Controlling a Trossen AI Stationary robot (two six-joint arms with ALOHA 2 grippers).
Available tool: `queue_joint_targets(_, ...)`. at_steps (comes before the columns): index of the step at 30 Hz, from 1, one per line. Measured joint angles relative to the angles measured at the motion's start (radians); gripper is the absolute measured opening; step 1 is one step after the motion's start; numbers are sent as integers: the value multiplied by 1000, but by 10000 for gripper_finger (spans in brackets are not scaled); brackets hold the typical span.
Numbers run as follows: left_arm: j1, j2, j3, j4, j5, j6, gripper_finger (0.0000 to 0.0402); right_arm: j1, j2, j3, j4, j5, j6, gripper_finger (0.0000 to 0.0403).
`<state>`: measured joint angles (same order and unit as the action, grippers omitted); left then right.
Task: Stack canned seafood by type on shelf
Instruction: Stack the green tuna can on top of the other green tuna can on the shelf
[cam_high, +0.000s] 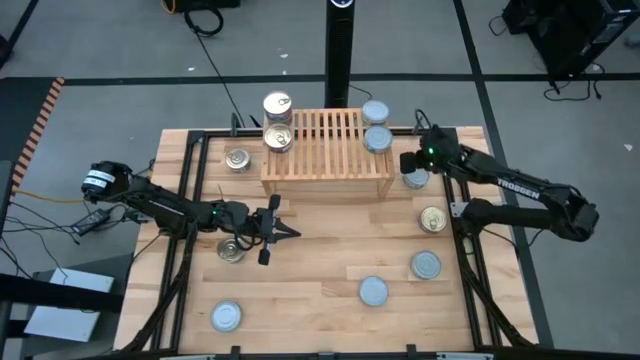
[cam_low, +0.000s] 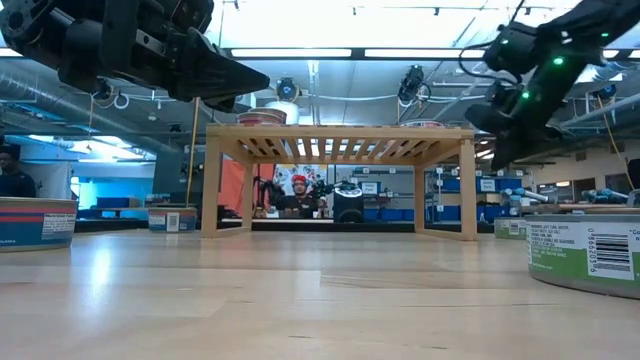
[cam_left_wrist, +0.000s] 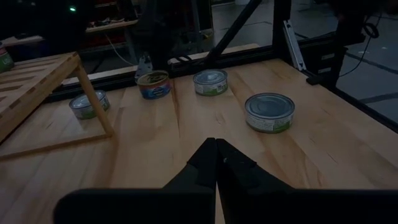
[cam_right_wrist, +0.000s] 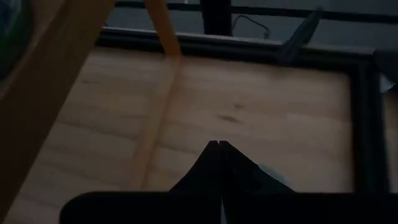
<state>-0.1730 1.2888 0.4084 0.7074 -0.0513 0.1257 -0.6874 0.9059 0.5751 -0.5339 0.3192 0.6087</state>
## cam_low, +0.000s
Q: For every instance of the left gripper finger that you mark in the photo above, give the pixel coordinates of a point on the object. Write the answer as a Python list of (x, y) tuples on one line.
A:
[(215, 75), (220, 104)]

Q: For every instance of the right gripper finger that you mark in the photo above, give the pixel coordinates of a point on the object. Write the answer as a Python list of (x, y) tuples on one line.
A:
[(515, 142), (495, 120)]

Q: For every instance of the green tuna can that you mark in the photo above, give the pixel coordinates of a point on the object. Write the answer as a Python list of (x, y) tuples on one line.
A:
[(510, 229), (422, 123), (585, 260)]

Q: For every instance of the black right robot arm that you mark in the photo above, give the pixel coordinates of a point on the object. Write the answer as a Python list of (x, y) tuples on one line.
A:
[(590, 20)]

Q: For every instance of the blue white robot arm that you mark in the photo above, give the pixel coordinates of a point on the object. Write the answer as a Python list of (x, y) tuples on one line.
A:
[(605, 195), (525, 196)]

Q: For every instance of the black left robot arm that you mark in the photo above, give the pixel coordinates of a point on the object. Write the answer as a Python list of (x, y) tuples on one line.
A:
[(25, 25)]

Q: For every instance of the wooden slatted shelf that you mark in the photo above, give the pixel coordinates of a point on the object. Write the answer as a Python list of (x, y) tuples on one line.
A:
[(340, 132)]

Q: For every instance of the blue storage bin rack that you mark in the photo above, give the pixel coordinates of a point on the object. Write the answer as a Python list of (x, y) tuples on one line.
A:
[(500, 184)]

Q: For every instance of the blue ceiling-mounted device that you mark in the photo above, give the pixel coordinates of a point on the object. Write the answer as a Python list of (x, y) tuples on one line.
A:
[(606, 91)]

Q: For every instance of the ceiling light panel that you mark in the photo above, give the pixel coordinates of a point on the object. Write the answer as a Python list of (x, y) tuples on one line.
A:
[(291, 52), (611, 53), (425, 53), (635, 53)]

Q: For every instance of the orange partition panel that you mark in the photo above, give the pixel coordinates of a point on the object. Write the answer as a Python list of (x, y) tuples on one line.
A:
[(235, 185)]

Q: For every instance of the background wooden table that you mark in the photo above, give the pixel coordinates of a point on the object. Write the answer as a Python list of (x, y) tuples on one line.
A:
[(580, 209)]

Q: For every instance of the person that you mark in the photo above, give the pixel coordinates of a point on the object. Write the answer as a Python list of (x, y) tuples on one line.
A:
[(298, 202), (15, 182)]

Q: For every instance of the black chair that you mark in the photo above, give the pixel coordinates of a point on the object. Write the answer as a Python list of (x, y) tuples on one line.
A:
[(635, 185)]

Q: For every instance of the grey partition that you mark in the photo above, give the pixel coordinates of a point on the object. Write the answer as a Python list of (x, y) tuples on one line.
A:
[(52, 180)]

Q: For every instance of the grey ceiling duct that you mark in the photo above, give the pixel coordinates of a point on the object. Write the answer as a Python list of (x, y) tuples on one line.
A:
[(60, 107)]

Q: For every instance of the colourful wall poster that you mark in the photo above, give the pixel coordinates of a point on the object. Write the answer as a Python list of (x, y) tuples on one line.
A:
[(314, 172)]

